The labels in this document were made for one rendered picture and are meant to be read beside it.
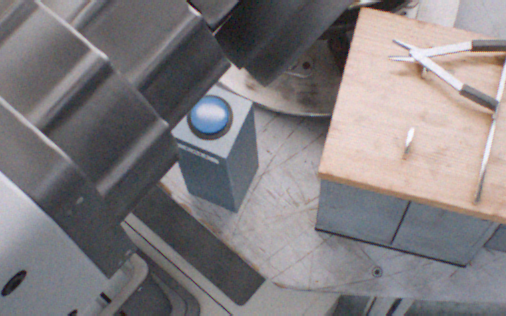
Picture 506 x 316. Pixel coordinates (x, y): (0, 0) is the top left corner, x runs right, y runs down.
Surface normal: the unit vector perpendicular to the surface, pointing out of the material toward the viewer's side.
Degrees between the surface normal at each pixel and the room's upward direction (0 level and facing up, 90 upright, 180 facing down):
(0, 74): 5
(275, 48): 57
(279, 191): 0
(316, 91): 0
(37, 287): 90
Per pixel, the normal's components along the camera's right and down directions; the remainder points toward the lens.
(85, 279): 0.75, 0.63
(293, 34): -0.33, 0.45
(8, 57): -0.18, -0.39
